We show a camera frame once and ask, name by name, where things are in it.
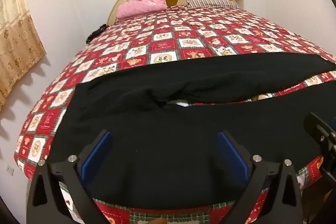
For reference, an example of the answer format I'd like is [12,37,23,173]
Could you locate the black pants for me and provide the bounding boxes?
[48,52,335,209]

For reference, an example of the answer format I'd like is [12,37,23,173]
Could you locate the black object at bedside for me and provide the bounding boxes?
[85,24,109,45]

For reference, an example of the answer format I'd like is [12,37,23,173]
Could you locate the pink folded blanket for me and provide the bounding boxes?
[117,0,167,21]

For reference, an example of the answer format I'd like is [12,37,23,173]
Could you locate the white wall socket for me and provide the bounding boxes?
[6,165,14,176]

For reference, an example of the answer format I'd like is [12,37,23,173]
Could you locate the beige curtain side window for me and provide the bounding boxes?
[0,0,46,108]

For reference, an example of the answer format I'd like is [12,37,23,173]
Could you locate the striped pillow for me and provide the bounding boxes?
[187,0,239,9]

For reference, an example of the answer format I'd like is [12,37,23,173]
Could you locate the red patchwork teddy bedspread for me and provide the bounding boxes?
[13,5,336,224]

